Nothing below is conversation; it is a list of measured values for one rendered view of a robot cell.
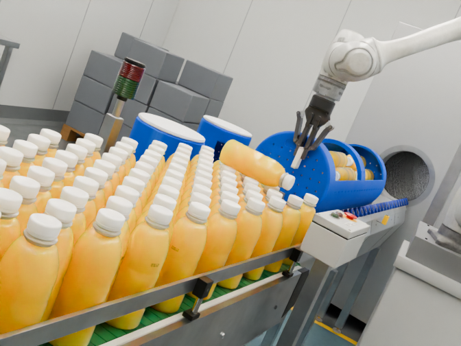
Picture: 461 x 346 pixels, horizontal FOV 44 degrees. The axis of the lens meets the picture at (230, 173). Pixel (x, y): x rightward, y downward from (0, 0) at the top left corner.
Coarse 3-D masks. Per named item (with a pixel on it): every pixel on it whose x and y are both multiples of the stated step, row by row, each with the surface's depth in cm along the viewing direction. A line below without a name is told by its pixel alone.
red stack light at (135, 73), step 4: (124, 60) 152; (124, 64) 151; (128, 64) 150; (120, 68) 152; (124, 68) 151; (128, 68) 150; (132, 68) 150; (136, 68) 151; (140, 68) 151; (120, 72) 152; (124, 72) 151; (128, 72) 151; (132, 72) 151; (136, 72) 151; (140, 72) 152; (124, 76) 151; (128, 76) 151; (132, 76) 151; (136, 76) 151; (140, 76) 152; (132, 80) 152; (136, 80) 152; (140, 80) 154
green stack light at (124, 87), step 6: (120, 78) 152; (126, 78) 151; (120, 84) 152; (126, 84) 151; (132, 84) 152; (138, 84) 153; (114, 90) 153; (120, 90) 152; (126, 90) 152; (132, 90) 152; (126, 96) 152; (132, 96) 153
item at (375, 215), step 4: (396, 208) 334; (400, 208) 346; (404, 208) 358; (380, 212) 295; (384, 212) 304; (388, 212) 313; (392, 212) 323; (396, 212) 332; (364, 216) 264; (368, 216) 271; (372, 216) 277; (376, 216) 285; (380, 216) 293; (364, 220) 263; (368, 220) 270
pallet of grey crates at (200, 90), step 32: (96, 64) 551; (160, 64) 527; (192, 64) 560; (96, 96) 552; (160, 96) 529; (192, 96) 517; (224, 96) 585; (64, 128) 566; (96, 128) 554; (128, 128) 542; (192, 128) 547
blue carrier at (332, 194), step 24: (264, 144) 187; (288, 144) 183; (336, 144) 217; (288, 168) 183; (312, 168) 179; (360, 168) 213; (384, 168) 252; (288, 192) 183; (312, 192) 179; (336, 192) 188; (360, 192) 218
